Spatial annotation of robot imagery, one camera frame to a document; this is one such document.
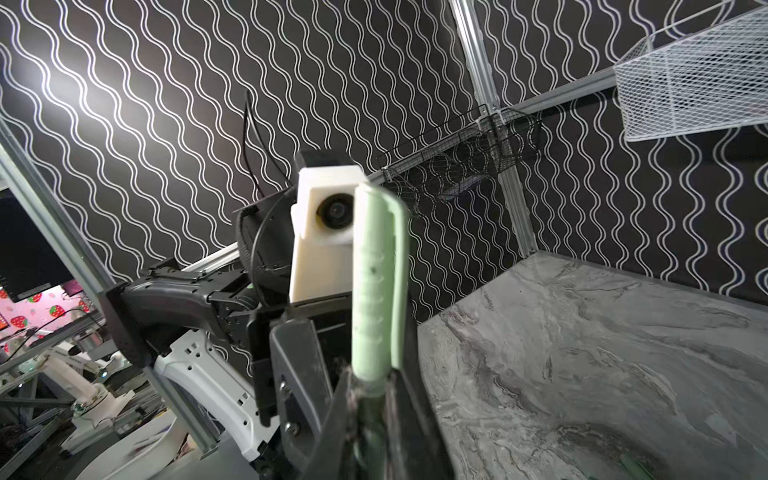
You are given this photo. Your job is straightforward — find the aluminium frame bar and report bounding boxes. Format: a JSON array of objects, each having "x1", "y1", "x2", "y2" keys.
[
  {"x1": 1, "y1": 124, "x2": 220, "y2": 456},
  {"x1": 183, "y1": 67, "x2": 616, "y2": 271}
]

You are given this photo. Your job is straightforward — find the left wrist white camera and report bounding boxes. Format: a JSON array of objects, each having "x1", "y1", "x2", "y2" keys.
[{"x1": 289, "y1": 149, "x2": 368, "y2": 303}]

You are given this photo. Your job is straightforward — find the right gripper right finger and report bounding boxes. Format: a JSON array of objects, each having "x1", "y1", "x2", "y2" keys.
[{"x1": 385, "y1": 298, "x2": 455, "y2": 479}]

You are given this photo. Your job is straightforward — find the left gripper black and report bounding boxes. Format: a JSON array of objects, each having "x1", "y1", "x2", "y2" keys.
[{"x1": 246, "y1": 293, "x2": 352, "y2": 479}]

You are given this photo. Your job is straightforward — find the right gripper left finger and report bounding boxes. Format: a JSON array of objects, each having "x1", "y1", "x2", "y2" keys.
[{"x1": 300, "y1": 367, "x2": 366, "y2": 479}]

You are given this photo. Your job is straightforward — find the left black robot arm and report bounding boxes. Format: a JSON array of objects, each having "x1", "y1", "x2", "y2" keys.
[{"x1": 99, "y1": 188, "x2": 351, "y2": 479}]

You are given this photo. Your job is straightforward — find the pale green pen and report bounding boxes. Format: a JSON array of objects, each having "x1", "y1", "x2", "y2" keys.
[{"x1": 356, "y1": 382, "x2": 388, "y2": 479}]

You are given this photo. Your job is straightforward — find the aluminium frame back bar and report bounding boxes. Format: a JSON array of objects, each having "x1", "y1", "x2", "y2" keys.
[{"x1": 183, "y1": 67, "x2": 616, "y2": 271}]

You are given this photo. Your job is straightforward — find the white wire mesh basket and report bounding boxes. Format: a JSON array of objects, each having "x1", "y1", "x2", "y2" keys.
[{"x1": 613, "y1": 4, "x2": 767, "y2": 142}]

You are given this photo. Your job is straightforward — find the aluminium frame left bar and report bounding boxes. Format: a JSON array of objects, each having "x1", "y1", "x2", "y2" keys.
[{"x1": 1, "y1": 124, "x2": 220, "y2": 456}]

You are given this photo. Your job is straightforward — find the black wire mesh basket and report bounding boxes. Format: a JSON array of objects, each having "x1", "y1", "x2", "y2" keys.
[{"x1": 378, "y1": 108, "x2": 541, "y2": 217}]

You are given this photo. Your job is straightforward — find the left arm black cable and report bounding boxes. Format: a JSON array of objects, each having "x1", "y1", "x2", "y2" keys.
[{"x1": 241, "y1": 89, "x2": 301, "y2": 313}]

